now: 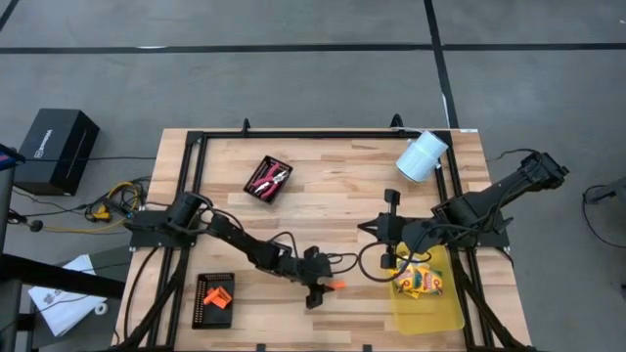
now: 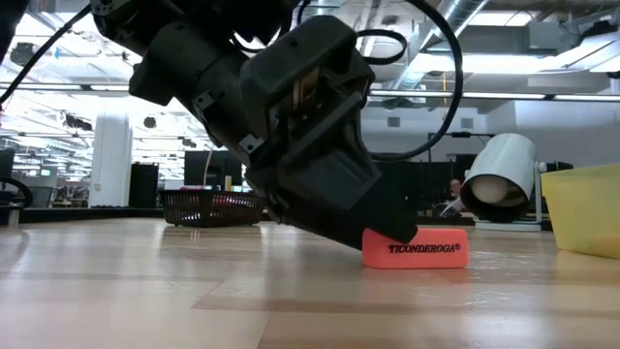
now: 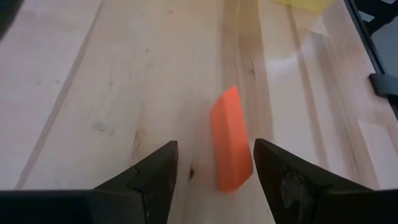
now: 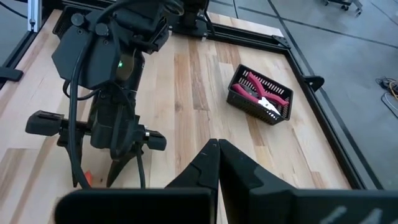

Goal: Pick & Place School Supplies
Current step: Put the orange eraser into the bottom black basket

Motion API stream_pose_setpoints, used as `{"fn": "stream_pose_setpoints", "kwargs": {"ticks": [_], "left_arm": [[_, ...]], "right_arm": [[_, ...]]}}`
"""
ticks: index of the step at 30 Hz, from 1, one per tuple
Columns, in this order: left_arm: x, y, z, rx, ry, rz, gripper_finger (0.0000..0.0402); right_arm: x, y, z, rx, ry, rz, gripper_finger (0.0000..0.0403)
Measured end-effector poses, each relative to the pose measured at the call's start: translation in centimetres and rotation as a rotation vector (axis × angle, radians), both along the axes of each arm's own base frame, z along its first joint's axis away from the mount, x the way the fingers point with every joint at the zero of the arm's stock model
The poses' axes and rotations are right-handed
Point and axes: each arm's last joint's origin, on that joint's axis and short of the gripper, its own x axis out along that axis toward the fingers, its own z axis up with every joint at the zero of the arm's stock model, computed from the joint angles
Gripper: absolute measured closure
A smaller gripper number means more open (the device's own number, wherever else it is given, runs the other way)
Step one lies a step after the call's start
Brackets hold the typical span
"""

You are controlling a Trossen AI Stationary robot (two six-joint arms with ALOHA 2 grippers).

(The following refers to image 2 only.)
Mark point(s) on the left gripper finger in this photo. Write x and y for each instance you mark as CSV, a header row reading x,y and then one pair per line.
x,y
334,194

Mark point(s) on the orange eraser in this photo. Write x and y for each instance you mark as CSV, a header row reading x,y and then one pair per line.
x,y
426,259

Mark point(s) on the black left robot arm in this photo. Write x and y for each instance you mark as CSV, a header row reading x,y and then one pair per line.
x,y
184,63

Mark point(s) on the black partition panels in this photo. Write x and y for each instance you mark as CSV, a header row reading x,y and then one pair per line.
x,y
431,186

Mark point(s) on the small yellow cylinder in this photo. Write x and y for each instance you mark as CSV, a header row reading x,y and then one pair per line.
x,y
227,183

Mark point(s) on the person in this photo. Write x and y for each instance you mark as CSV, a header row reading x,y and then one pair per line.
x,y
454,191

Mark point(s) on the black monitor screen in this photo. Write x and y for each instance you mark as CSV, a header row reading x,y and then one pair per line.
x,y
208,167

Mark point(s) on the black mesh plastic basket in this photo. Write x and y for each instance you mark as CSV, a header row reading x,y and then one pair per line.
x,y
194,208

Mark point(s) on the white cylinder lamp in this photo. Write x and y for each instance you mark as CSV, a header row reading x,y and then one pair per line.
x,y
504,169

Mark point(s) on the fluorescent ceiling light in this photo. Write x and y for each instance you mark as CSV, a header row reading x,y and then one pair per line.
x,y
484,63

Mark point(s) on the black cabinet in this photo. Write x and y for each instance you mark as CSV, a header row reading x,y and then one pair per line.
x,y
143,185

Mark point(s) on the translucent yellow plastic bin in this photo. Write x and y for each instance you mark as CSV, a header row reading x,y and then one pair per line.
x,y
586,213

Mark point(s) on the thin black background frame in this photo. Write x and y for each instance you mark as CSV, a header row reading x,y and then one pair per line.
x,y
467,135

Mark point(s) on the silver spiral ventilation duct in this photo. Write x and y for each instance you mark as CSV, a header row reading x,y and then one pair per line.
x,y
465,12

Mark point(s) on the black aluminium table frame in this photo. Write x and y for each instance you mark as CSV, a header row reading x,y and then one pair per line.
x,y
97,214

